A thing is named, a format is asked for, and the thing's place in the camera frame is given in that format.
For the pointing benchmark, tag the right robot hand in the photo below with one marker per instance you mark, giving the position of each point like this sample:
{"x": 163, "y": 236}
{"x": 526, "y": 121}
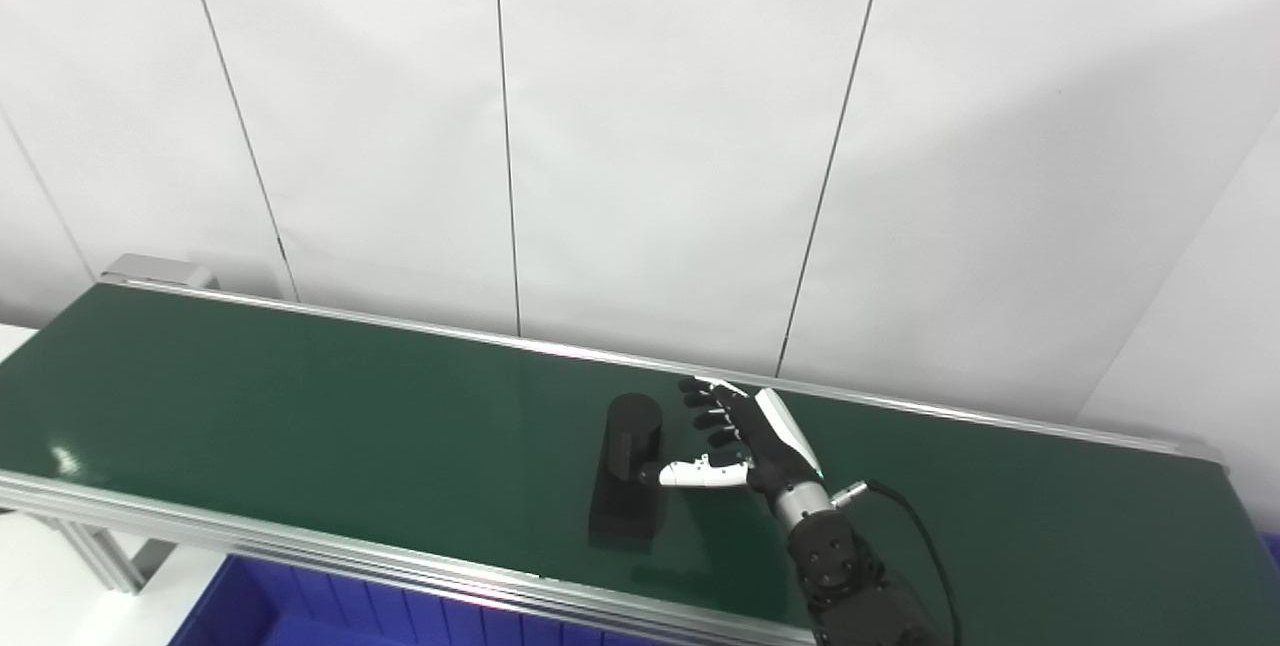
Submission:
{"x": 765, "y": 446}

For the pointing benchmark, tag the black cylinder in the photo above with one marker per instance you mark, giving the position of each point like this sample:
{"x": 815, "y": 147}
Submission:
{"x": 625, "y": 486}

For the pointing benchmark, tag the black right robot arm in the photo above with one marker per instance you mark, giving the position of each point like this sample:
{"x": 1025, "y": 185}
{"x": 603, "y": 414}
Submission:
{"x": 850, "y": 586}

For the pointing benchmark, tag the green conveyor belt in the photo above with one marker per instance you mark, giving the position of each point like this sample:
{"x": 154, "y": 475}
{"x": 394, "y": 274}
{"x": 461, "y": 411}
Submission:
{"x": 300, "y": 426}
{"x": 400, "y": 561}

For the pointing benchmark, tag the blue plastic bin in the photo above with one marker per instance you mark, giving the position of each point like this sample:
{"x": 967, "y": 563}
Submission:
{"x": 330, "y": 616}
{"x": 1273, "y": 548}

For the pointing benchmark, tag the grey conveyor end housing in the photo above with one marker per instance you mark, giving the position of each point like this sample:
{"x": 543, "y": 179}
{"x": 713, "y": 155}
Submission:
{"x": 160, "y": 271}

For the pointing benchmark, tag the aluminium conveyor leg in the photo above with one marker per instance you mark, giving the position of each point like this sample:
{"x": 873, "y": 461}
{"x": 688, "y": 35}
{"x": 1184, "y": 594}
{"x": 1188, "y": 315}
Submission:
{"x": 115, "y": 556}

